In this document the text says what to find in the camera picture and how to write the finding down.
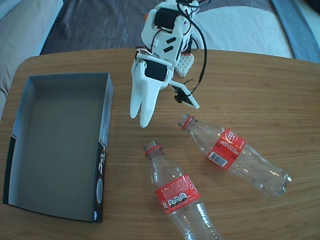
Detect clear bottle nutrition icons label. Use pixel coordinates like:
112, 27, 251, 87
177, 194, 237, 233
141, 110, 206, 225
142, 140, 223, 240

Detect grey cardboard box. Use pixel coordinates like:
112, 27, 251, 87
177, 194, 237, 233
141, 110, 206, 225
2, 72, 115, 224

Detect dark grey textured rug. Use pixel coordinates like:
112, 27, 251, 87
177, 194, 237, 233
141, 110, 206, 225
39, 0, 278, 56

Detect clear bottle barcode label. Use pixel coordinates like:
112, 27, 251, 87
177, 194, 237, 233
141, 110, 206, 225
177, 113, 293, 199

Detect white cushion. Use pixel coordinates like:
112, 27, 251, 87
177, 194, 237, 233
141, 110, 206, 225
192, 6, 293, 59

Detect beige sofa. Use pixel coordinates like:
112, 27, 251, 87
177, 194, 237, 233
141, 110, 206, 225
0, 0, 65, 118

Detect blue grey fabric strip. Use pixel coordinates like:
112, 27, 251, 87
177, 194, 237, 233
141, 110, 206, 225
271, 0, 320, 63

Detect white camera plate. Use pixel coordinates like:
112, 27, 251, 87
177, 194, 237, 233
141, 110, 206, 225
169, 83, 201, 111

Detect black camera cable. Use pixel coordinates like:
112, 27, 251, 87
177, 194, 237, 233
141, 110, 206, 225
174, 0, 208, 98

